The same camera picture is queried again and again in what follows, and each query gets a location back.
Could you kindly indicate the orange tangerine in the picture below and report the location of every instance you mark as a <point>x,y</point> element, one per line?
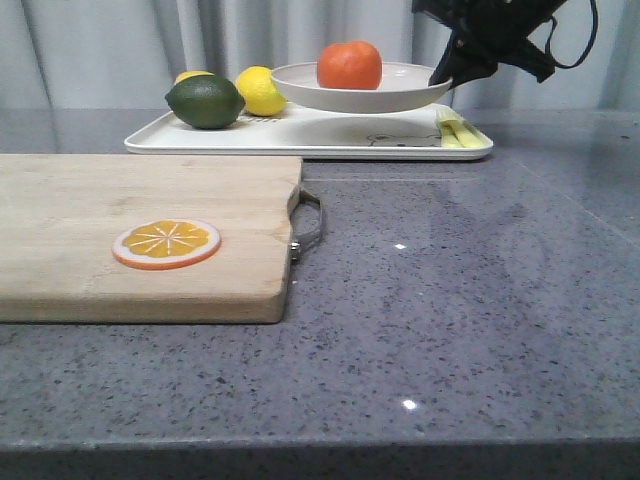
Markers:
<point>350,65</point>

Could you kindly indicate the yellow lemon right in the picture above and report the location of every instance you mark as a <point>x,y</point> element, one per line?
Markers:
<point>261,96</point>

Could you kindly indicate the dark green lime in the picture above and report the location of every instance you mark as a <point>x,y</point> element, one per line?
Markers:
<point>205,101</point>

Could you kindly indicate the yellow lemon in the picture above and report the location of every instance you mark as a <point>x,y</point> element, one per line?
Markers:
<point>190,74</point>
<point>261,96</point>

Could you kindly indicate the white round plate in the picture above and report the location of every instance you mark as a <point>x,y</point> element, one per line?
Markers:
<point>403,87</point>

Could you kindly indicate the yellow lemon left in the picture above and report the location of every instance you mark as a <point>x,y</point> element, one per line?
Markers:
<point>190,74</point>

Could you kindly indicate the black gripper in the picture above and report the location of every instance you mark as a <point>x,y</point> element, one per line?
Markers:
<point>486,34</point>

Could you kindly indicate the orange slice coaster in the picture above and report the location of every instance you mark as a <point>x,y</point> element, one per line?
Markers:
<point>166,244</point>

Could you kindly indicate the grey curtain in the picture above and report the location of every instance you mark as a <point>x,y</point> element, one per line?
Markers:
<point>126,54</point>

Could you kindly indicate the metal cutting board handle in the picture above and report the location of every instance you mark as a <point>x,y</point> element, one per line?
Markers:
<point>307,221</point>

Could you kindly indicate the white rectangular tray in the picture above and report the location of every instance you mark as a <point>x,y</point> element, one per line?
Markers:
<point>314,134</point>

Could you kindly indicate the wooden cutting board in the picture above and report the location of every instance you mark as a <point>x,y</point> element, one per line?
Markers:
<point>60,214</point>

